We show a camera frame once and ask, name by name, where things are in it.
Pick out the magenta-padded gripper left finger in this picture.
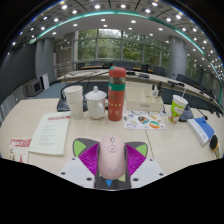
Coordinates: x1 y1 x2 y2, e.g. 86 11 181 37
59 142 101 189

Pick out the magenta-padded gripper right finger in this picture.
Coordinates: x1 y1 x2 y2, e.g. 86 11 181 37
124 143 166 189

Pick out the pink computer mouse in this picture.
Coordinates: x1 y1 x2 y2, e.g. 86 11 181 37
97 134 127 181

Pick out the cream printed paper sheet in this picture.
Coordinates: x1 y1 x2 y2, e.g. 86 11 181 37
28 111 72 157

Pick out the colourful sticker sheet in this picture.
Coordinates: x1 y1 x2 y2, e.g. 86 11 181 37
122 109 168 131

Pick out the red and white leaflet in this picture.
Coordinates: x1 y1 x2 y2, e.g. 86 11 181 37
8 137 33 164

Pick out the printed paper drink cup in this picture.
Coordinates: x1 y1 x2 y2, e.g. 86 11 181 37
167 94 189 124

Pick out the blue and white book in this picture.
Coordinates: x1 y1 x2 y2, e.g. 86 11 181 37
186 116 217 148

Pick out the white lidded ceramic mug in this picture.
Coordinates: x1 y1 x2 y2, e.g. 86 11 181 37
84 85 108 121

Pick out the beige rectangular box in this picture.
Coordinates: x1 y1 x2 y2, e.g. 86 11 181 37
125 87 164 113

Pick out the red bottle with green band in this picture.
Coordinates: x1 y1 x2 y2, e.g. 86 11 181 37
107 65 128 122

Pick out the group of dark office chairs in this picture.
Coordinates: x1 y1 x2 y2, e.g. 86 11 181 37
74 59 221 105

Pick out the group of ceiling lights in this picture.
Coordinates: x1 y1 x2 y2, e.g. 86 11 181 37
11 0 224 78

